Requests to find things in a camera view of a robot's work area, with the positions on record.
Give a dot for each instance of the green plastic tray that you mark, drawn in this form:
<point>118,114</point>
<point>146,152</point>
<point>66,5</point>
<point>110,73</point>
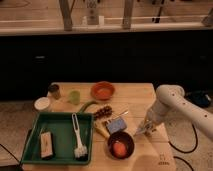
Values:
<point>63,139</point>

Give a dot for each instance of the green cup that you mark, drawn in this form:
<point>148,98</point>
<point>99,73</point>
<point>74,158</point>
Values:
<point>74,97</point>

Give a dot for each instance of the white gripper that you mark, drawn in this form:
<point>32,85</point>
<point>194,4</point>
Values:
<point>152,120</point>

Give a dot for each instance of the orange bowl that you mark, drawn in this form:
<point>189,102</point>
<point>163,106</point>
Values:
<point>102,90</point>

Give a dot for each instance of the green vegetable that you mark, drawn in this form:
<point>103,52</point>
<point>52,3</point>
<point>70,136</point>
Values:
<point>86,105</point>

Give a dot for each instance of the dark pan with handle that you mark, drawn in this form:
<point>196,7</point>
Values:
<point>119,136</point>

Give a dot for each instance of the blue towel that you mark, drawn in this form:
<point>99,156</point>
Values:
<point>116,125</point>

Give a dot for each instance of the orange food in pan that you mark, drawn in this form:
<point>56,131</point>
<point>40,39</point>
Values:
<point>119,149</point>

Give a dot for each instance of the sponge block in tray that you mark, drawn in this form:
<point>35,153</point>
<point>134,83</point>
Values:
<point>46,145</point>

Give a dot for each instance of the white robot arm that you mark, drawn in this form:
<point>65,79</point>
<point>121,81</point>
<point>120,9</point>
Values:
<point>172,97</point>

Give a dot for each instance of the white dish brush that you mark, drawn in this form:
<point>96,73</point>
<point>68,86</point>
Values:
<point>81,149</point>

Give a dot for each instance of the white round bowl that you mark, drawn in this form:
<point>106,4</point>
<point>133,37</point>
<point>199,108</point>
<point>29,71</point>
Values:
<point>42,104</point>

